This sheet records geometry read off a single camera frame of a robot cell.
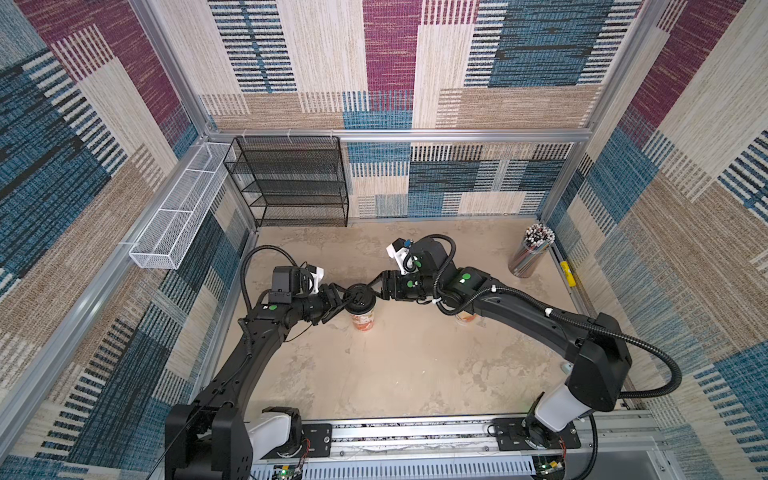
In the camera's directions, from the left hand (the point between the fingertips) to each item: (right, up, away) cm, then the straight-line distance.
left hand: (351, 302), depth 81 cm
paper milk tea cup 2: (+33, -6, +9) cm, 34 cm away
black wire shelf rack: (-25, +39, +30) cm, 55 cm away
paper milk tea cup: (+3, -6, +2) cm, 7 cm away
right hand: (+8, +3, -5) cm, 10 cm away
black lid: (+2, +1, -2) cm, 3 cm away
